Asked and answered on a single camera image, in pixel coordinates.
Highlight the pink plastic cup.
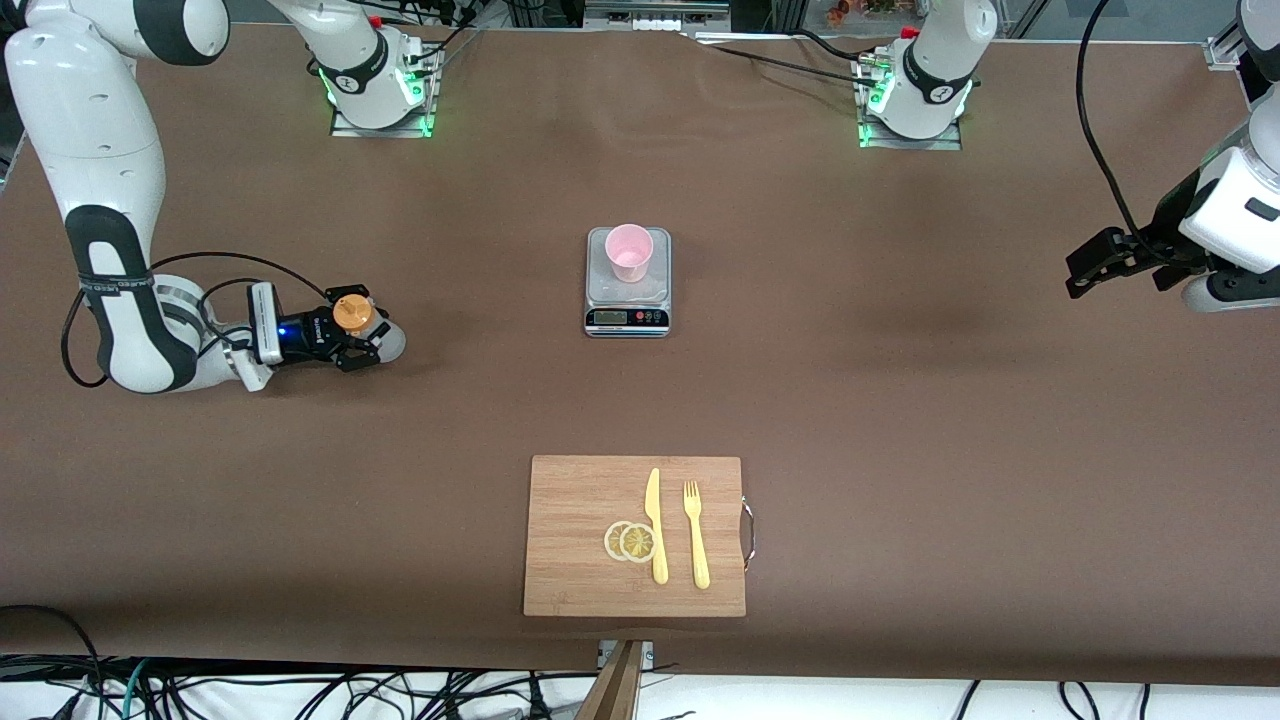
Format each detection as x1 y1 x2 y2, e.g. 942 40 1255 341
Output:
605 224 655 284

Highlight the brown table cover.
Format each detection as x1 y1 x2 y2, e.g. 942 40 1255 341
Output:
0 18 1280 689

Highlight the black cable on table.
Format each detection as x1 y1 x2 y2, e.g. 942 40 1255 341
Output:
690 30 886 91

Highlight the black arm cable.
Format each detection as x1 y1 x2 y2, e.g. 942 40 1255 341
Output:
1074 0 1143 237
61 249 337 390

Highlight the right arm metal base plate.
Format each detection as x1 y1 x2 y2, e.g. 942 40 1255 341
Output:
330 40 437 139

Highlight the wooden post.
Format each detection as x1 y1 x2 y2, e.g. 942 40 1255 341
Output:
578 640 643 720

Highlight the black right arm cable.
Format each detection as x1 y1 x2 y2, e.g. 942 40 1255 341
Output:
61 249 337 390

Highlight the yellow plastic knife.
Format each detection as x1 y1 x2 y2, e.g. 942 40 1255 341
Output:
645 468 669 586

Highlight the silver digital kitchen scale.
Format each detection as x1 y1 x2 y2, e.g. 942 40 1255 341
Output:
584 227 672 339

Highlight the wooden cutting board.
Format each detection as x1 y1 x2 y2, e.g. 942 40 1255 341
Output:
523 455 756 618

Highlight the translucent sauce bottle orange cap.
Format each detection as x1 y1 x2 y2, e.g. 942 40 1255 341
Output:
332 293 408 363

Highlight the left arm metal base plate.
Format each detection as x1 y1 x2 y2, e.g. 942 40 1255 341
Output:
857 50 964 152

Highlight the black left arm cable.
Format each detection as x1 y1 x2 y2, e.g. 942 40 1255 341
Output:
1074 0 1143 237

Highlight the yellow plastic fork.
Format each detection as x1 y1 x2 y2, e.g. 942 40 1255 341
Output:
683 480 711 590

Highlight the teal floor cable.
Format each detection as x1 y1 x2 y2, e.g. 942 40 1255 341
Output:
118 658 153 719

